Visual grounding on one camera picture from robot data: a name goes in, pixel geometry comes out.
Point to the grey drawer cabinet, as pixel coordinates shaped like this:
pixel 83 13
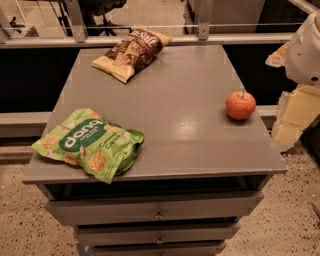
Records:
pixel 190 146

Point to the top grey drawer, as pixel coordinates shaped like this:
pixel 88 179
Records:
pixel 154 208

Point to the black office chair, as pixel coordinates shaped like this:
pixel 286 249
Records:
pixel 94 16

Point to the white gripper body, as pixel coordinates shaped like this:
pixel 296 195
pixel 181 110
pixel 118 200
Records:
pixel 305 56

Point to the middle grey drawer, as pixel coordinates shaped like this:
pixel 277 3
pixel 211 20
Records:
pixel 156 234

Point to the grey drawer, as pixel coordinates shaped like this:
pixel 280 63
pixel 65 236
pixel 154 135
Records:
pixel 156 234
pixel 210 248
pixel 154 208

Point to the red apple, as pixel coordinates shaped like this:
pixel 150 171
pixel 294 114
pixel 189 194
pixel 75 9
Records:
pixel 240 105

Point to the green dang chip bag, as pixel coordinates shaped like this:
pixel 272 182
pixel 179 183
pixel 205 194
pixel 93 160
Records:
pixel 86 139

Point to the brown chip bag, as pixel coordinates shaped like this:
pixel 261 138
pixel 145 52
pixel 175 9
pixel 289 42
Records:
pixel 136 51

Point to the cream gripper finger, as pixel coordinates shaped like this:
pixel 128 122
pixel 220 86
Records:
pixel 279 57
pixel 296 111

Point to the bottom grey drawer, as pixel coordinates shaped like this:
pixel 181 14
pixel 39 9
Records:
pixel 210 248

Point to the metal railing frame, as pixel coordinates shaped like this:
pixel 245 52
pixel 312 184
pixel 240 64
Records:
pixel 35 24

